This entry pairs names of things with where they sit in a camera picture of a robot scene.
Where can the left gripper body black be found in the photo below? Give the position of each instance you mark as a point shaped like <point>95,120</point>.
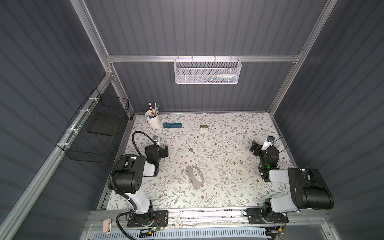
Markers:
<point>163,150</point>

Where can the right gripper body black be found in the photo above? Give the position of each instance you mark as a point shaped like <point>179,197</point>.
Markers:
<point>257,148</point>

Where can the key with green cap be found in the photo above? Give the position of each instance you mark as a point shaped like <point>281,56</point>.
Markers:
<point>189,151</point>

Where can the silver metal key holder plate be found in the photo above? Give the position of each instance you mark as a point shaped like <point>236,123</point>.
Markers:
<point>196,176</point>

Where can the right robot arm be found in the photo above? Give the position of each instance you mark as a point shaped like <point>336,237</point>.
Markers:
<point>308,190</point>

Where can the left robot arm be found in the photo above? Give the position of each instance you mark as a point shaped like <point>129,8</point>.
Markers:
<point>126,178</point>

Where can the teal pencil case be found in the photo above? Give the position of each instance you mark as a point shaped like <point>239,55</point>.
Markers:
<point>173,125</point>

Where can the white mug pen holder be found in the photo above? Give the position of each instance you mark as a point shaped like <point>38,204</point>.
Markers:
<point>153,119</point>

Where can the pens in mug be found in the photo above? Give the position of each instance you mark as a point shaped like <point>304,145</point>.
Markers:
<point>154,110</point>

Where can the beige small stapler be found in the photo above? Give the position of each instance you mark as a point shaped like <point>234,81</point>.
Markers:
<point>204,129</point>

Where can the small white tag device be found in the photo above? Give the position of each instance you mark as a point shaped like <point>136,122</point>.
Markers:
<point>177,222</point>

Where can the pink white small device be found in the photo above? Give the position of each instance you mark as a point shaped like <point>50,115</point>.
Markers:
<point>107,226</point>

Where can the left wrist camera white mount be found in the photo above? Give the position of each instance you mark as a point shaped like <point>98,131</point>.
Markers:
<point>156,139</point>

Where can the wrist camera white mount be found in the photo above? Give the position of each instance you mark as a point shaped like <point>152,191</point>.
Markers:
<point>156,139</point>
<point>268,142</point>

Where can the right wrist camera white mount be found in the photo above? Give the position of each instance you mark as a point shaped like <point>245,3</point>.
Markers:
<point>268,142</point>

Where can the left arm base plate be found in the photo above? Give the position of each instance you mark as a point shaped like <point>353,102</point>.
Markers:
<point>155,219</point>

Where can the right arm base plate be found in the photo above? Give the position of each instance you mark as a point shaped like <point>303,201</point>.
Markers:
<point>260,216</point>

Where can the black wire basket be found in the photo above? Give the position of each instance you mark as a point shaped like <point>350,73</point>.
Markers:
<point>97,131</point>

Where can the white ribbed cable duct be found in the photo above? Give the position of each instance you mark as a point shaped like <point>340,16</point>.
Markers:
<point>201,233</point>

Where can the white wire mesh basket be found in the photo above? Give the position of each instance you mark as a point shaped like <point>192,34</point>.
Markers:
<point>207,71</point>

